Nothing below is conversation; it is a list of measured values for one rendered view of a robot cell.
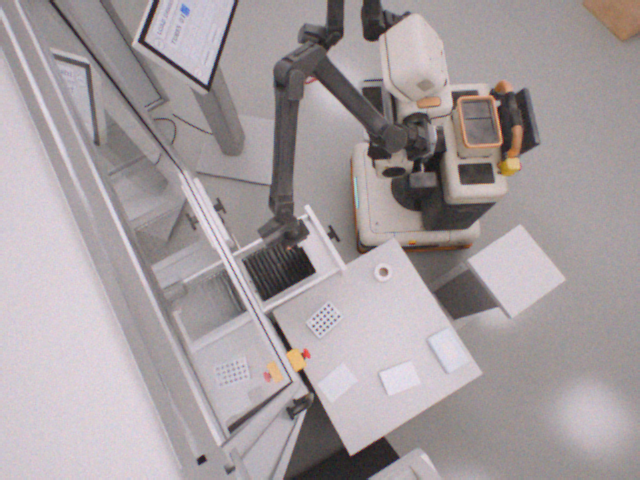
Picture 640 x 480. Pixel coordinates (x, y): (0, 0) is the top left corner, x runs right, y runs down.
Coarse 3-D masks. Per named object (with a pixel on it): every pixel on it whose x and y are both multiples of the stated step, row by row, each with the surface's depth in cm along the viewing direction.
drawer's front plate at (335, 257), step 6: (306, 210) 153; (312, 210) 152; (312, 216) 151; (312, 222) 154; (318, 222) 151; (318, 228) 150; (318, 234) 156; (324, 234) 150; (324, 240) 150; (324, 246) 158; (330, 246) 148; (330, 252) 151; (336, 252) 148; (336, 258) 147; (336, 264) 151; (342, 264) 147; (342, 270) 147; (342, 276) 156
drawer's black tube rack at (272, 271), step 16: (256, 256) 151; (272, 256) 151; (288, 256) 154; (304, 256) 153; (256, 272) 150; (272, 272) 152; (288, 272) 149; (304, 272) 149; (256, 288) 148; (272, 288) 149
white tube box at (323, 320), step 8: (328, 304) 157; (320, 312) 159; (328, 312) 159; (312, 320) 154; (320, 320) 158; (328, 320) 158; (336, 320) 154; (312, 328) 154; (320, 328) 154; (328, 328) 154; (320, 336) 153
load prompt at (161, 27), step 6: (168, 0) 150; (174, 0) 152; (162, 6) 148; (168, 6) 150; (174, 6) 152; (162, 12) 148; (168, 12) 150; (174, 12) 152; (162, 18) 148; (168, 18) 150; (156, 24) 146; (162, 24) 148; (168, 24) 150; (156, 30) 146; (162, 30) 148; (168, 30) 150; (162, 36) 148
